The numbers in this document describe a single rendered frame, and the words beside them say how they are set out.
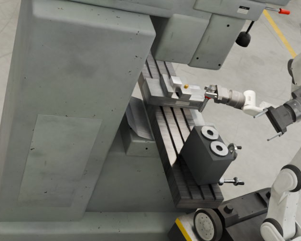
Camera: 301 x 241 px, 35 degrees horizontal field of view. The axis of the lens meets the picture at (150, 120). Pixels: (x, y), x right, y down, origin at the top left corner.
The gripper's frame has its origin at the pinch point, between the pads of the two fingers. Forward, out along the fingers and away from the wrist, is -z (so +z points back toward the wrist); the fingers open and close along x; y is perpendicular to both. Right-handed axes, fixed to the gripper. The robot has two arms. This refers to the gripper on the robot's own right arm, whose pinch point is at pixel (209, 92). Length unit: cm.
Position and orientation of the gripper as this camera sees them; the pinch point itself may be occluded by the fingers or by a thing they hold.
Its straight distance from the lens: 253.9
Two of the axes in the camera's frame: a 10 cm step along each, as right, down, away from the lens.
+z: 9.5, 2.5, 2.0
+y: -3.1, 7.0, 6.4
